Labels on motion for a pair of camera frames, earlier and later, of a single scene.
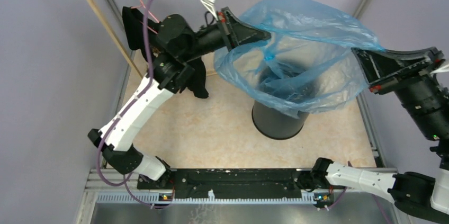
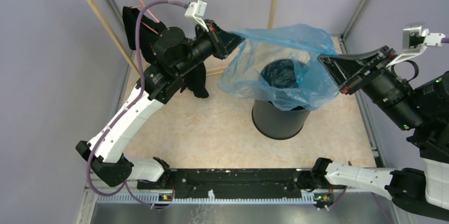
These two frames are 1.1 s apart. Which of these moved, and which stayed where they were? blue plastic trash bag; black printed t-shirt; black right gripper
Moved: blue plastic trash bag; black right gripper
Stayed: black printed t-shirt
